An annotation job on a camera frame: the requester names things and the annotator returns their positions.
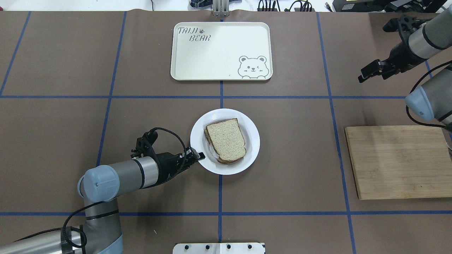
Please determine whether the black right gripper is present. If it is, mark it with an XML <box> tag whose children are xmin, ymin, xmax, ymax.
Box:
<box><xmin>357</xmin><ymin>42</ymin><xmax>426</xmax><ymax>83</ymax></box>

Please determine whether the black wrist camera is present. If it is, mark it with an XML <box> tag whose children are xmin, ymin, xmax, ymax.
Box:
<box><xmin>131</xmin><ymin>129</ymin><xmax>158</xmax><ymax>159</ymax></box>
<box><xmin>382</xmin><ymin>15</ymin><xmax>431</xmax><ymax>34</ymax></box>

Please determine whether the wooden cutting board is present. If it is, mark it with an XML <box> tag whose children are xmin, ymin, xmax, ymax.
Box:
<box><xmin>344</xmin><ymin>125</ymin><xmax>452</xmax><ymax>200</ymax></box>

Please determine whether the white round plate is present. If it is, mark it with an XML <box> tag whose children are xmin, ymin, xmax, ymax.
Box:
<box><xmin>190</xmin><ymin>108</ymin><xmax>260</xmax><ymax>175</ymax></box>

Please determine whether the cream bear serving tray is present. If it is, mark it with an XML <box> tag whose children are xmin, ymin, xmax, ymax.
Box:
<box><xmin>171</xmin><ymin>22</ymin><xmax>273</xmax><ymax>81</ymax></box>

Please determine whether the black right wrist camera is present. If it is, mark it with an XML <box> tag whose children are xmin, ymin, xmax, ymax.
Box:
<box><xmin>382</xmin><ymin>15</ymin><xmax>431</xmax><ymax>34</ymax></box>

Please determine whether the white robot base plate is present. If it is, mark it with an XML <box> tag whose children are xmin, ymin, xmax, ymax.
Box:
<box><xmin>172</xmin><ymin>242</ymin><xmax>266</xmax><ymax>254</ymax></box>

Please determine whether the bottom bread slice with crust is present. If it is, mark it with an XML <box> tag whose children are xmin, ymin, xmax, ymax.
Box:
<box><xmin>204</xmin><ymin>129</ymin><xmax>247</xmax><ymax>164</ymax></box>

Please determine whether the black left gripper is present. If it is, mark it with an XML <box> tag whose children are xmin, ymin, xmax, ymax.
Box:
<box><xmin>155</xmin><ymin>147</ymin><xmax>205</xmax><ymax>186</ymax></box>

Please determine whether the aluminium frame post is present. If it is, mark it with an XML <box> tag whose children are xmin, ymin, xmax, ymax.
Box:
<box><xmin>212</xmin><ymin>0</ymin><xmax>230</xmax><ymax>17</ymax></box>

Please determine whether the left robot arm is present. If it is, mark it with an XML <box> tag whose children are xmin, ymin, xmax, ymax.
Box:
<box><xmin>1</xmin><ymin>147</ymin><xmax>205</xmax><ymax>254</ymax></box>

